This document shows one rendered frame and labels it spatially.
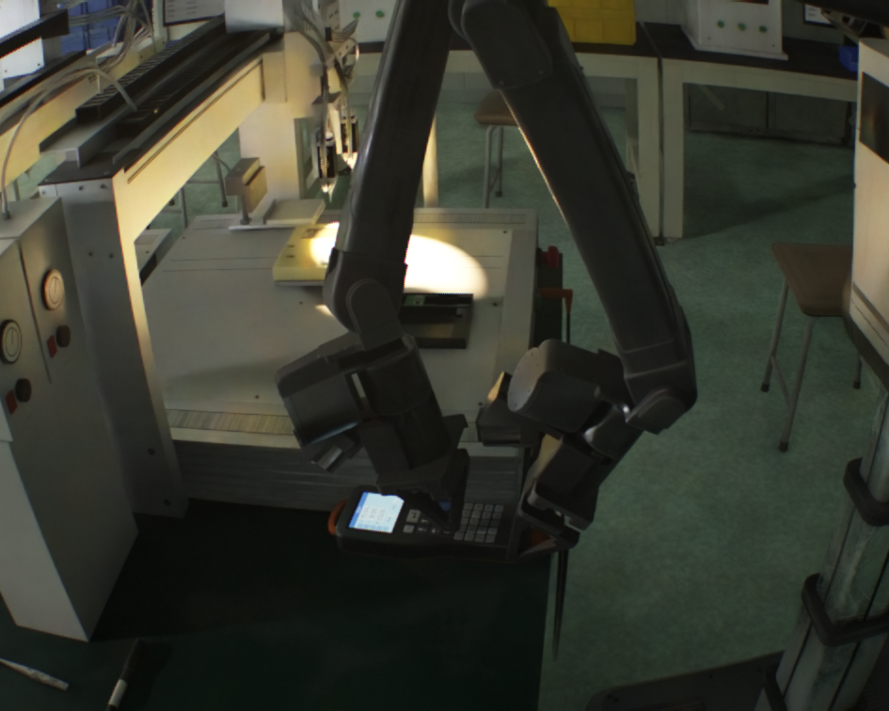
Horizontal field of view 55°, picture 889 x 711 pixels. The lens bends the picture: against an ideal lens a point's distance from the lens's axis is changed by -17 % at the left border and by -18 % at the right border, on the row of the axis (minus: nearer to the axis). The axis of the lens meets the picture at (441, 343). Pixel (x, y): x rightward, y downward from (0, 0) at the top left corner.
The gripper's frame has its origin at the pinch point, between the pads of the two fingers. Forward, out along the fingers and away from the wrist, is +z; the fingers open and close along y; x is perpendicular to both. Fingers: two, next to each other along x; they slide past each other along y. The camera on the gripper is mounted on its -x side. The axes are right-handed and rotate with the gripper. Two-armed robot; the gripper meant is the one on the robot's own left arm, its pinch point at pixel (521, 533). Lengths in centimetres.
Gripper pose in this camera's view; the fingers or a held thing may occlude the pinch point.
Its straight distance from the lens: 99.9
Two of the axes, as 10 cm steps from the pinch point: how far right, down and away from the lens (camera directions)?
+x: 8.7, 4.9, 0.7
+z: -4.5, 7.2, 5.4
